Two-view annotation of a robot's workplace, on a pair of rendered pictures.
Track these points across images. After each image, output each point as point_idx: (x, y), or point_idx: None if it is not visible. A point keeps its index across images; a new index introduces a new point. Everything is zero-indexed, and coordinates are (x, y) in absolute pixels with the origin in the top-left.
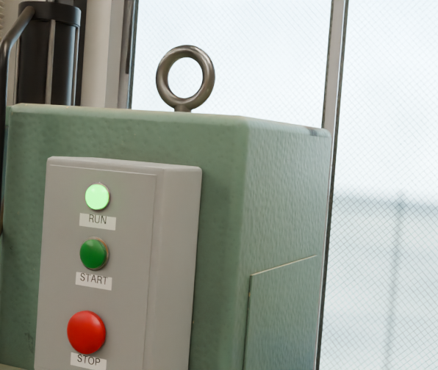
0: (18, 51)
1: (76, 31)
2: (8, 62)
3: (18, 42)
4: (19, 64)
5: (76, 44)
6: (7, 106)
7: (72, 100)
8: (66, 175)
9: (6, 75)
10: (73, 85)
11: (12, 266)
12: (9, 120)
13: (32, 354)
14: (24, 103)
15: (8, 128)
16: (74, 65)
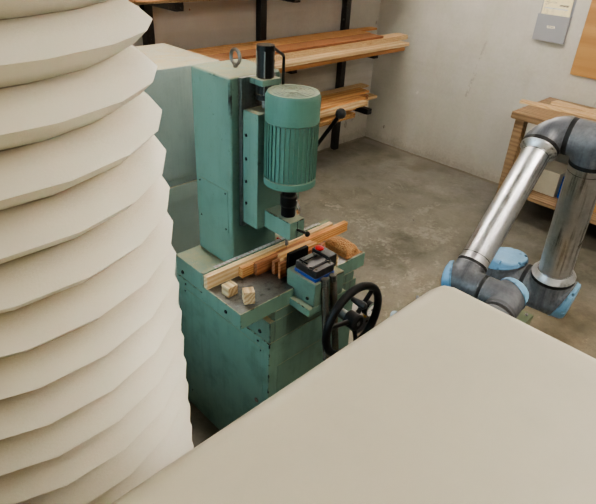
0: (273, 60)
1: (256, 51)
2: (282, 58)
3: (274, 57)
4: (273, 64)
5: (256, 55)
6: (276, 76)
7: (256, 73)
8: None
9: (282, 61)
10: (256, 68)
11: None
12: (279, 74)
13: None
14: (276, 69)
15: (279, 76)
16: (256, 62)
